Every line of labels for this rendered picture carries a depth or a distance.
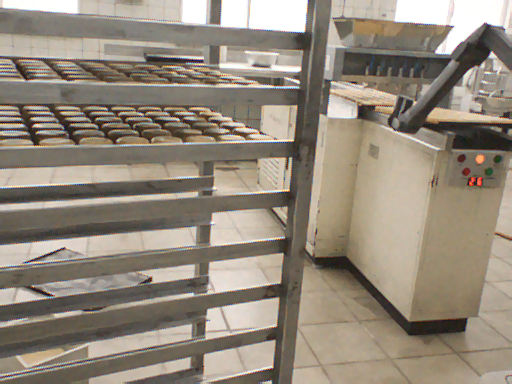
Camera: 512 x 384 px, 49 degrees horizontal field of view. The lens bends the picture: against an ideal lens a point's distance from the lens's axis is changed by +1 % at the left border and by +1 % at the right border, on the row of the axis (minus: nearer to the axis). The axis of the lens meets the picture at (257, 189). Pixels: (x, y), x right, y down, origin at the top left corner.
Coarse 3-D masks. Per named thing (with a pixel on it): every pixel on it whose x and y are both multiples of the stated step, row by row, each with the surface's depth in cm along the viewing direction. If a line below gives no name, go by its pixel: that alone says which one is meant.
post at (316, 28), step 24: (312, 0) 87; (312, 24) 87; (312, 48) 88; (312, 72) 89; (312, 96) 91; (312, 120) 92; (312, 144) 93; (312, 168) 95; (288, 216) 98; (288, 240) 99; (288, 264) 99; (288, 288) 100; (288, 312) 102; (288, 336) 103; (288, 360) 105
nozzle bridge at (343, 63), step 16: (336, 48) 265; (352, 48) 267; (368, 48) 272; (336, 64) 267; (352, 64) 278; (416, 64) 287; (432, 64) 289; (448, 64) 291; (336, 80) 270; (352, 80) 276; (368, 80) 278; (384, 80) 280; (400, 80) 282; (416, 80) 284; (432, 80) 286; (320, 112) 284
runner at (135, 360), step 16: (224, 336) 101; (240, 336) 102; (256, 336) 104; (272, 336) 106; (144, 352) 94; (160, 352) 96; (176, 352) 97; (192, 352) 99; (208, 352) 100; (64, 368) 89; (80, 368) 90; (96, 368) 91; (112, 368) 92; (128, 368) 94
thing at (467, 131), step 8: (336, 88) 390; (344, 88) 376; (352, 88) 364; (448, 128) 260; (456, 128) 254; (464, 128) 248; (472, 128) 243; (480, 128) 237; (488, 128) 236; (472, 136) 243; (488, 136) 233; (496, 136) 228; (504, 136) 223; (488, 144) 233; (496, 144) 228; (504, 144) 223
